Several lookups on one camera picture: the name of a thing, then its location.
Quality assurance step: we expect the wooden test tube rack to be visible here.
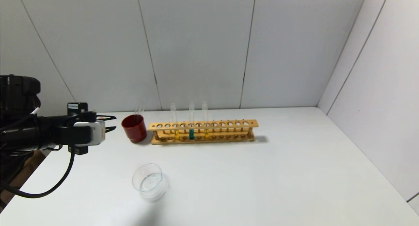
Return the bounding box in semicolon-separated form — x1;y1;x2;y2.
148;119;259;145

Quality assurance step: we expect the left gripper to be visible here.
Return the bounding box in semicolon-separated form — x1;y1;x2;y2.
38;102;117;155

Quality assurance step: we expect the black camera cable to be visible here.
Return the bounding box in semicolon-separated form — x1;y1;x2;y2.
0;151;76;199

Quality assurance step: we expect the test tube with green pigment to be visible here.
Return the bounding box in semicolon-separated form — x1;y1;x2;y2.
189;102;195;140

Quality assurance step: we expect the clear glass beaker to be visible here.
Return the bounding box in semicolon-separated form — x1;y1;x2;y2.
132;163;170;200

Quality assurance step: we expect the test tube with yellow pigment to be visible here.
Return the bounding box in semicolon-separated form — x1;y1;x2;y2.
171;103;180;140
202;101;210;139

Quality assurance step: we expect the dark red plastic cup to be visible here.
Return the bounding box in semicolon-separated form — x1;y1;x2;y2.
121;114;148;144

